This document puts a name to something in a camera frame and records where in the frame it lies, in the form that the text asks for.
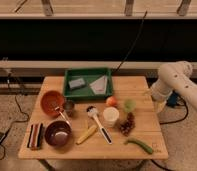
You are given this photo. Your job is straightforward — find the wooden table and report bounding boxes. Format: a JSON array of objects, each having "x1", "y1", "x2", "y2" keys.
[{"x1": 18, "y1": 76, "x2": 168, "y2": 160}]

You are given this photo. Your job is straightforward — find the metal spoon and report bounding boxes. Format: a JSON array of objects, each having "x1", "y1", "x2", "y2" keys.
[{"x1": 55, "y1": 106, "x2": 71, "y2": 126}]

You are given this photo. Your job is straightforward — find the white folded cloth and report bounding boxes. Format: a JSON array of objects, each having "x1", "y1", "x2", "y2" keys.
[{"x1": 90, "y1": 76, "x2": 107, "y2": 95}]

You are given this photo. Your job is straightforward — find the dark purple bowl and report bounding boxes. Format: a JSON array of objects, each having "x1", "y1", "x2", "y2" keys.
[{"x1": 44, "y1": 121, "x2": 71, "y2": 147}]

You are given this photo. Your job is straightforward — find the green plastic tray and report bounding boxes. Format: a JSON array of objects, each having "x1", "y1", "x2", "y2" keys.
[{"x1": 63, "y1": 68, "x2": 113, "y2": 101}]

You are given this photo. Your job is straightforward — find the green small cup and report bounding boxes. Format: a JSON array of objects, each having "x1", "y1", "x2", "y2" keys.
[{"x1": 124, "y1": 99, "x2": 136, "y2": 113}]

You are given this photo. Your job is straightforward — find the dark grape bunch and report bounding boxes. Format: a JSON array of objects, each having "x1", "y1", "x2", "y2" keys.
[{"x1": 120, "y1": 112, "x2": 135, "y2": 136}]

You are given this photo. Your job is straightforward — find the black floor cable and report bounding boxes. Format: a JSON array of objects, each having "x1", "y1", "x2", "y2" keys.
[
  {"x1": 159, "y1": 96, "x2": 189, "y2": 126},
  {"x1": 0, "y1": 71, "x2": 30, "y2": 160}
]

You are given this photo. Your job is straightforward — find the small metal cup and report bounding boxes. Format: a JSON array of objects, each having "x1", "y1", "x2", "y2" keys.
[{"x1": 63, "y1": 100, "x2": 75, "y2": 116}]

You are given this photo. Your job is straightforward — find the black floor cable right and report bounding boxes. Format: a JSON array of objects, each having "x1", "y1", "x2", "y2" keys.
[{"x1": 159, "y1": 96, "x2": 189, "y2": 126}]

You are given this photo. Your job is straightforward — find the white cup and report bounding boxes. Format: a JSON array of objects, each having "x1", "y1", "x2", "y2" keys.
[{"x1": 103, "y1": 107, "x2": 119, "y2": 127}]

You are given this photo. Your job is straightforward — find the black floor cable left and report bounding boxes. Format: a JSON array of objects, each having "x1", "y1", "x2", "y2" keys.
[{"x1": 0, "y1": 71, "x2": 30, "y2": 160}]

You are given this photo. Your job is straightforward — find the green cucumber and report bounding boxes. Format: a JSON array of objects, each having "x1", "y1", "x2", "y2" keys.
[{"x1": 124, "y1": 138, "x2": 154, "y2": 155}]

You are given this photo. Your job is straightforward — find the yellow corn cob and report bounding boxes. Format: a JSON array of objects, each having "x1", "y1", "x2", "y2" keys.
[{"x1": 76, "y1": 125, "x2": 97, "y2": 145}]

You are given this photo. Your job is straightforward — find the orange bowl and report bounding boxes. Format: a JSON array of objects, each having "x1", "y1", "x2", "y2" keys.
[{"x1": 40, "y1": 90, "x2": 65, "y2": 118}]

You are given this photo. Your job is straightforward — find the striped brush block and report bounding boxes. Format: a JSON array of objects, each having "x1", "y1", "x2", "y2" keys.
[{"x1": 27, "y1": 123, "x2": 43, "y2": 150}]

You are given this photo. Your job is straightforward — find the black cable on wall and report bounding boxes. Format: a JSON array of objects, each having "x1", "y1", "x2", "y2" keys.
[{"x1": 112, "y1": 10, "x2": 149, "y2": 75}]

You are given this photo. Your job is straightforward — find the grey sponge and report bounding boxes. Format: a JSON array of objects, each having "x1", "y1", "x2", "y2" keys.
[{"x1": 69, "y1": 78, "x2": 86, "y2": 89}]

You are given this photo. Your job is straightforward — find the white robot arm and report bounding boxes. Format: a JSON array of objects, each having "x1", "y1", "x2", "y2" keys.
[{"x1": 150, "y1": 61, "x2": 197, "y2": 111}]

